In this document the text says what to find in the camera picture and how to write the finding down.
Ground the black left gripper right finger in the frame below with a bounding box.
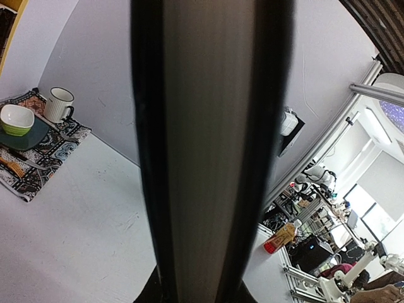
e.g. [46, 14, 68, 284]
[232, 278, 258, 303]

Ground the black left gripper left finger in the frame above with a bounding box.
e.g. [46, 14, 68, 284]
[133, 266, 167, 303]

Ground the black Moon and Sixpence book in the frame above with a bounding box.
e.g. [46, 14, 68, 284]
[131, 1, 295, 302]

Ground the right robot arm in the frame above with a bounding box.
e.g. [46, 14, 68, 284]
[277, 106, 305, 158]

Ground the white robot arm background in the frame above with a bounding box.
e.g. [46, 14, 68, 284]
[134, 165, 336, 302]

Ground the red orange bottle background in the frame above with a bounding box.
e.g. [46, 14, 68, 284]
[263, 219, 302, 254]

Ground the patterned cloth mat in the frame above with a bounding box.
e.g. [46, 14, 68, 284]
[1, 88, 92, 203]

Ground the white mug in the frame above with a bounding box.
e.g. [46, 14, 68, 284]
[44, 87, 74, 124]

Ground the green white bowl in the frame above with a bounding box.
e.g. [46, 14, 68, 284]
[1, 104, 35, 137]

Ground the yellow pink blue bookshelf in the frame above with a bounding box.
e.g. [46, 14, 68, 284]
[1, 0, 28, 72]

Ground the aluminium frame post background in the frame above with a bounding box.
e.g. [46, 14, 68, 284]
[349, 59, 403, 107]

